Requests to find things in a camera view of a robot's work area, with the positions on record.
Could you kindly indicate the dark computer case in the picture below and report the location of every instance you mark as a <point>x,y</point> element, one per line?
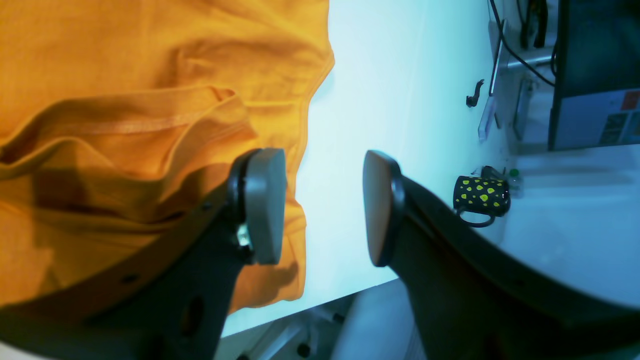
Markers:
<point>596,93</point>

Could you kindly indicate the orange T-shirt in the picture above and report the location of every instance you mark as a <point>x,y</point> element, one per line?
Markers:
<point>119,116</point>

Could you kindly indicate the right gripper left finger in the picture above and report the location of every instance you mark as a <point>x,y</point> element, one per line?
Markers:
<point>170,300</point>

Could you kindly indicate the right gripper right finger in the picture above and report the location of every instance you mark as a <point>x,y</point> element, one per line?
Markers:
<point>470,299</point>

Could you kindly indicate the black mug yellow dots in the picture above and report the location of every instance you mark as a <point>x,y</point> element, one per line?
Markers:
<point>483,196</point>

